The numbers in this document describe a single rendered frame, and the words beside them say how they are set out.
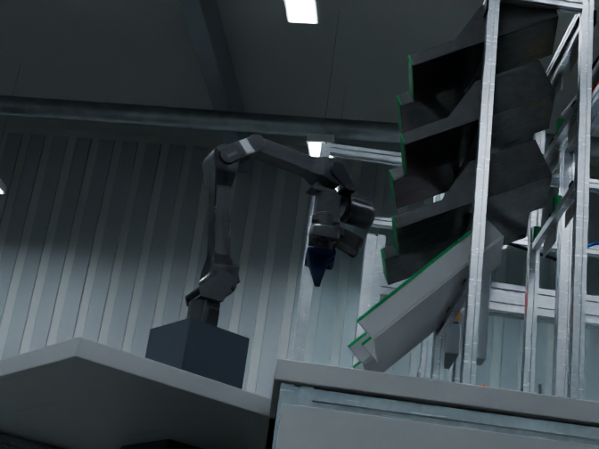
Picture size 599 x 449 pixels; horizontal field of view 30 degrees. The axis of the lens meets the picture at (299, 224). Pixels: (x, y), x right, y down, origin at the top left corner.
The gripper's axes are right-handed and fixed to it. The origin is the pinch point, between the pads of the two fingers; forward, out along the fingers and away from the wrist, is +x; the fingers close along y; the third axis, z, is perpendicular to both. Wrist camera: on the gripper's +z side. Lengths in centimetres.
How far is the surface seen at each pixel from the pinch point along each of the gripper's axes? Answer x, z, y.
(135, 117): -365, -161, 663
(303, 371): 41, -2, -70
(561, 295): -33, 72, 83
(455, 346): 6.8, 32.1, 18.0
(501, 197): -1, 28, -44
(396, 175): -10.3, 11.4, -28.0
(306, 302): -22, 0, 87
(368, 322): 23.6, 8.0, -42.8
